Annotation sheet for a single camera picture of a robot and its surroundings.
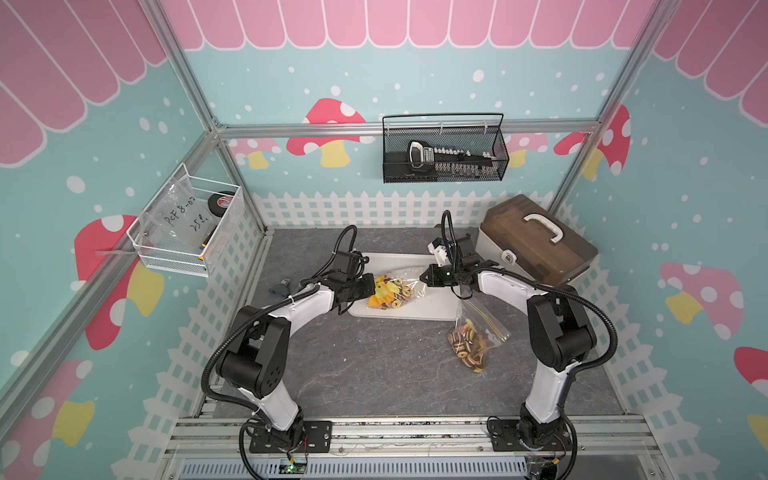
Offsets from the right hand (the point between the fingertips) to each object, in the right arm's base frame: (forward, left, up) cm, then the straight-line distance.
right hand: (420, 276), depth 94 cm
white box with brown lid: (+9, -33, +8) cm, 35 cm away
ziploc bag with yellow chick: (-2, +8, -3) cm, 9 cm away
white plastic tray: (-4, -7, -10) cm, 13 cm away
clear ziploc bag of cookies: (-17, -15, -6) cm, 24 cm away
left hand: (-4, +14, -1) cm, 15 cm away
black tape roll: (+9, +56, +25) cm, 62 cm away
